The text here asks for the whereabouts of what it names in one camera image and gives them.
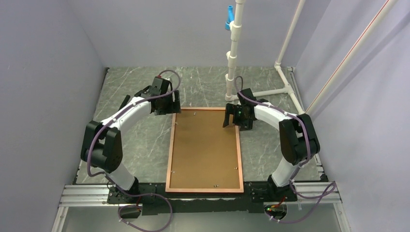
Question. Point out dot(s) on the white pole with red stripe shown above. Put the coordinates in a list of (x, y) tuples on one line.
[(380, 15)]

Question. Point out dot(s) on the aluminium extrusion frame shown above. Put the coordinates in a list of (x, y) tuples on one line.
[(279, 204)]

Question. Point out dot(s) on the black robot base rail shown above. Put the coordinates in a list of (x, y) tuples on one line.
[(155, 200)]

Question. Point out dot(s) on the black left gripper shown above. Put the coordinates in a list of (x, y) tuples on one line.
[(174, 107)]

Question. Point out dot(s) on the brown cardboard backing board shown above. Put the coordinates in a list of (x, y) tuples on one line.
[(205, 150)]

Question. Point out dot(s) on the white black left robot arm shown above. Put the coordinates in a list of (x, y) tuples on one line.
[(102, 148)]

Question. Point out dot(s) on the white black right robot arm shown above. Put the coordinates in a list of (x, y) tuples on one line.
[(298, 139)]

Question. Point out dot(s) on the black handled hammer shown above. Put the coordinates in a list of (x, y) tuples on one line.
[(125, 102)]

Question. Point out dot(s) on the blue pipe fitting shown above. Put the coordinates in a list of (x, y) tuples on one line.
[(230, 17)]

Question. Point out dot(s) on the red picture frame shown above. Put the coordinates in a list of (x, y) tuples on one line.
[(205, 190)]

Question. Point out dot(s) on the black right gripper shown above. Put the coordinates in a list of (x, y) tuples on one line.
[(232, 109)]

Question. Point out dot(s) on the white PVC pipe stand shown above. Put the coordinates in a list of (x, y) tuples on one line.
[(275, 34)]

